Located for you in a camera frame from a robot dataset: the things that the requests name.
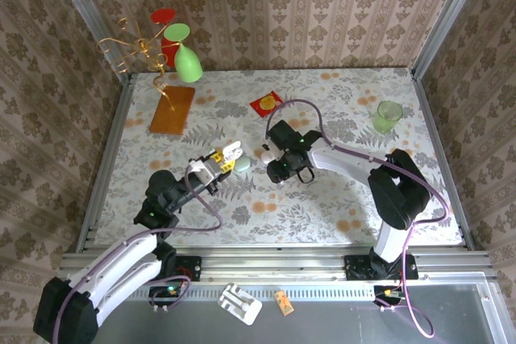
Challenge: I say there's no grey slotted cable duct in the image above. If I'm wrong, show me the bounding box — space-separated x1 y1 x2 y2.
68 285 376 301

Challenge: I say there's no mint green earbud case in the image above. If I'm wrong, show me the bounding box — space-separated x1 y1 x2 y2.
234 155 252 175

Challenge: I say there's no red plastic wine glass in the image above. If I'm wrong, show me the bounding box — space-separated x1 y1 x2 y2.
150 8 181 68

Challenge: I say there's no small orange packet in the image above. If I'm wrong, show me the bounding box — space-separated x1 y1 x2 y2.
273 289 295 317

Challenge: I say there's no grey metal panel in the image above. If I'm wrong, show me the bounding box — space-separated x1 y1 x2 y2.
40 283 516 344

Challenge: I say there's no right black connector board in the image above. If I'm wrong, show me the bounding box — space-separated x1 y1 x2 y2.
373 285 404 307

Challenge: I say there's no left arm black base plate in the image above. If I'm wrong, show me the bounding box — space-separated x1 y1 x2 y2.
130 255 202 283

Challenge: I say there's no black connector board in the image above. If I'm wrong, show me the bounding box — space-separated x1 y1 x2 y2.
373 285 404 307
148 285 186 307

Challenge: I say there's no gold wire glass rack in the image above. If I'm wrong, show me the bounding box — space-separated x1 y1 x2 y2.
96 17 178 112

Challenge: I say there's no brown wooden board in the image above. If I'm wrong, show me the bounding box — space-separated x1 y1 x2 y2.
148 85 197 135

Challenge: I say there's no aluminium table side rail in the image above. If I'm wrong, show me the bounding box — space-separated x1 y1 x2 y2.
409 68 476 251
75 73 137 253

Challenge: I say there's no white plastic holder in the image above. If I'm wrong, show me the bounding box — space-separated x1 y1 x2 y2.
218 282 264 326

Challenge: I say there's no green transparent cup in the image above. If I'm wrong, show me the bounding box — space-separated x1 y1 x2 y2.
372 100 404 135

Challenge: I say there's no aluminium frame rail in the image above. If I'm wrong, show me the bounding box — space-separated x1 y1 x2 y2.
56 245 495 283

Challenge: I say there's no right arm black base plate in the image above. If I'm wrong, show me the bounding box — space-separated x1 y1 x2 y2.
344 254 420 281

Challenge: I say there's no green plastic wine glass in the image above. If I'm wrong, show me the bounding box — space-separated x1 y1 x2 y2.
163 23 204 83

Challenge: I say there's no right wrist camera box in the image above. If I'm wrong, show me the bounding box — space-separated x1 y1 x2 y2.
262 134 286 163

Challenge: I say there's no left black connector board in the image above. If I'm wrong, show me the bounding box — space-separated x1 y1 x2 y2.
148 285 186 307

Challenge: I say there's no aluminium frame post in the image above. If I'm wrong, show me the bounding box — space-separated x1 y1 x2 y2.
410 0 491 81
43 0 135 81

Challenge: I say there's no red foil packet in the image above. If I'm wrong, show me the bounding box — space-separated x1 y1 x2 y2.
249 89 286 118

